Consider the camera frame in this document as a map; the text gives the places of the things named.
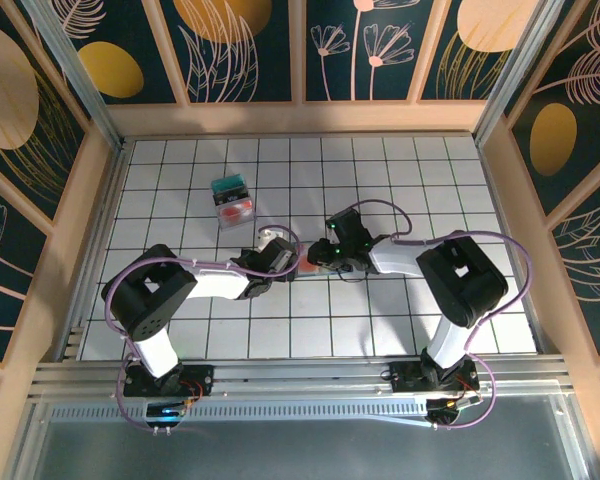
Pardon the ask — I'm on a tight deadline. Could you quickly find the black electronics board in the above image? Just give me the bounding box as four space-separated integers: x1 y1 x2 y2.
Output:
144 401 187 434
424 396 483 432

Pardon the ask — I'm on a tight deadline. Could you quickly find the aluminium mounting rail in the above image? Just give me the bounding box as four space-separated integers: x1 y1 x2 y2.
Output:
29 355 574 401

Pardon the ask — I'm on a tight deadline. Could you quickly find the white red card stack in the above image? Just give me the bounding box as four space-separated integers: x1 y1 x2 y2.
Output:
218 200 255 229

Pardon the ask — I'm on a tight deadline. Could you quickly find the teal card stack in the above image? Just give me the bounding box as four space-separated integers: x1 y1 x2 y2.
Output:
211 174 246 194

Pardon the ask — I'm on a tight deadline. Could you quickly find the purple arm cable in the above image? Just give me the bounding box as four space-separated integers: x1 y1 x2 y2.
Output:
102 224 301 432
347 198 534 431

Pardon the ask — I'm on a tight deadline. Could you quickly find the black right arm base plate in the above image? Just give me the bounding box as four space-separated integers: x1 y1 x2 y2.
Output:
388 359 481 394

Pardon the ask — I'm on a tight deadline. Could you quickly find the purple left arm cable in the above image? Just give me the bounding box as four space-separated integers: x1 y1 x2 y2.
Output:
102 224 301 432

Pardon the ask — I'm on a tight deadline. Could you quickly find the slotted grey cable duct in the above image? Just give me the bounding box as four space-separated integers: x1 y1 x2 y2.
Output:
49 404 431 422

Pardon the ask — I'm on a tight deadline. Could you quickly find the aluminium corner post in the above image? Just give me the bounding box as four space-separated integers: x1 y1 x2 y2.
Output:
19 0 127 147
472 0 567 146

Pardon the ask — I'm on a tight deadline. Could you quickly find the grey metal base plate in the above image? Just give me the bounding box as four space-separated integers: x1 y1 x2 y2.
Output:
4 394 599 480

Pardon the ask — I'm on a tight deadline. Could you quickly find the aluminium side rail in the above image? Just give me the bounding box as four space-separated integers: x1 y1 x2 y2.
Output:
54 142 131 361

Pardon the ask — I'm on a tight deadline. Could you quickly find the teal and pink box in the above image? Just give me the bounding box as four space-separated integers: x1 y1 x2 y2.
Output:
209 173 257 232

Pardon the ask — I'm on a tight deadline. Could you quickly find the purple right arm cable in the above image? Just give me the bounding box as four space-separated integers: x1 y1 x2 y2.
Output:
347 198 534 431

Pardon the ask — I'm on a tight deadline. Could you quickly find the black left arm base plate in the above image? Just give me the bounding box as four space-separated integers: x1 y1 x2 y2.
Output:
123 363 216 399

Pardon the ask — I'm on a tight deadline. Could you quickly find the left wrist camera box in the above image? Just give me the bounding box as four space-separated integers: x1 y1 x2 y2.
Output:
256 225 287 251

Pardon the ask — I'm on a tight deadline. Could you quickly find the white red credit card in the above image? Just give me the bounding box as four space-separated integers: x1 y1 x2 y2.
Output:
297 252 325 275

